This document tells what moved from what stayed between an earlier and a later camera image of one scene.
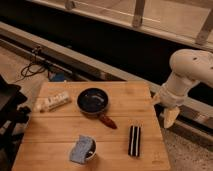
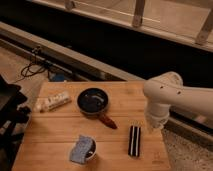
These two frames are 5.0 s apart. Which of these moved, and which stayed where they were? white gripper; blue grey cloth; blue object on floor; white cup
Moved: white gripper
Stayed: blue object on floor; blue grey cloth; white cup
